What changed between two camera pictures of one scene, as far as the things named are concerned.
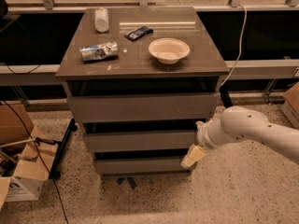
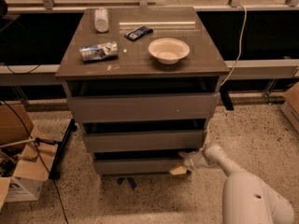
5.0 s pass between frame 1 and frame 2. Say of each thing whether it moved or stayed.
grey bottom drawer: stayed
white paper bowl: stayed
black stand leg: stayed
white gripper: moved
